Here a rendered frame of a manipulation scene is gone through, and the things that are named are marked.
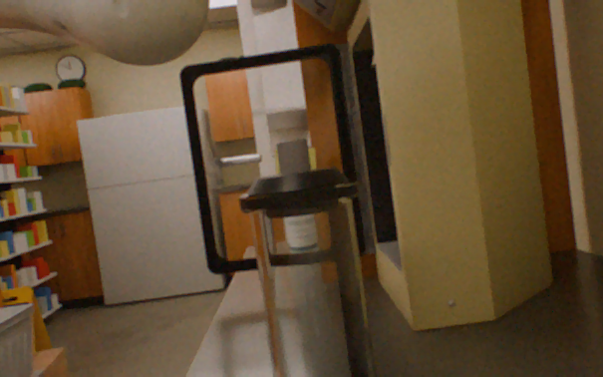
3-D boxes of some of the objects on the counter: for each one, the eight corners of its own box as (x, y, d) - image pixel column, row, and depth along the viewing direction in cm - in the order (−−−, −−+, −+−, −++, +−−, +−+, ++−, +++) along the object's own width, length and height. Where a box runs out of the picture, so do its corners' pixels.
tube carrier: (380, 388, 60) (352, 178, 59) (400, 440, 49) (365, 182, 48) (273, 403, 60) (243, 191, 58) (269, 459, 49) (232, 200, 48)
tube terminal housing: (510, 262, 112) (461, -158, 108) (600, 306, 80) (536, -294, 76) (378, 280, 112) (324, -139, 108) (414, 331, 79) (338, -267, 75)
